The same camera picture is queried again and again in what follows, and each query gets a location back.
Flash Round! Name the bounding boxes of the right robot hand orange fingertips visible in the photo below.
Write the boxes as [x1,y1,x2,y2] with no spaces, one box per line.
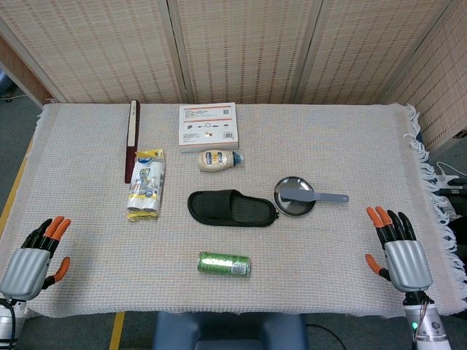
[364,206,434,293]

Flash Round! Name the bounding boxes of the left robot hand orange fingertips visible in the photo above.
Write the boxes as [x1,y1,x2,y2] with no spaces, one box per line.
[0,215,72,302]

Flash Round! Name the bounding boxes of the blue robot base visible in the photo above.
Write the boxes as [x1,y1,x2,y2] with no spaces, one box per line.
[152,311,308,350]

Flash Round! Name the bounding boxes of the black floor device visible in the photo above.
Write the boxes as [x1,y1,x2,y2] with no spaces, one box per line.
[439,186,467,220]

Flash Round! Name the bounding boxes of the white power strip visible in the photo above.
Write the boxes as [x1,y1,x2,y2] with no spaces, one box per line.
[433,162,467,190]

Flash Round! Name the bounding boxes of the round steel plate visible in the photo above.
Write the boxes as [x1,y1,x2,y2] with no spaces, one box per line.
[273,176,316,219]

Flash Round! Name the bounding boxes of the woven beige table cloth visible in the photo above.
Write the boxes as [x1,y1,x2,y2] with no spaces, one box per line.
[0,103,467,318]

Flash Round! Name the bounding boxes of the lint roller refill pack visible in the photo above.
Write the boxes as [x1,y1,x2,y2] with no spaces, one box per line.
[126,147,167,222]

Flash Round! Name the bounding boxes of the woven folding screen panel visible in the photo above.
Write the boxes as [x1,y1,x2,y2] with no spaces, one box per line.
[297,0,453,106]
[386,0,467,151]
[167,0,325,106]
[0,0,183,106]

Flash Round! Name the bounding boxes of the green drink can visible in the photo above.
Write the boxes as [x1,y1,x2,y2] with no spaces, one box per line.
[196,251,252,279]

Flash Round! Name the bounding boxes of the black slipper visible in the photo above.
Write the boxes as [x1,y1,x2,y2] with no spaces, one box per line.
[187,189,280,230]

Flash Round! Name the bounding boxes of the mayonnaise squeeze bottle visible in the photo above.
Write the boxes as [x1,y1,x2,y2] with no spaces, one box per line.
[198,149,245,173]

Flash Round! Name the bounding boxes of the white flat product box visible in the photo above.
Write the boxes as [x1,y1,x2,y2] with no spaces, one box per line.
[177,103,241,154]

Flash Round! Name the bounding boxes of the black floor cable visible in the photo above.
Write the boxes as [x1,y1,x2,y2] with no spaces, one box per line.
[305,322,348,350]

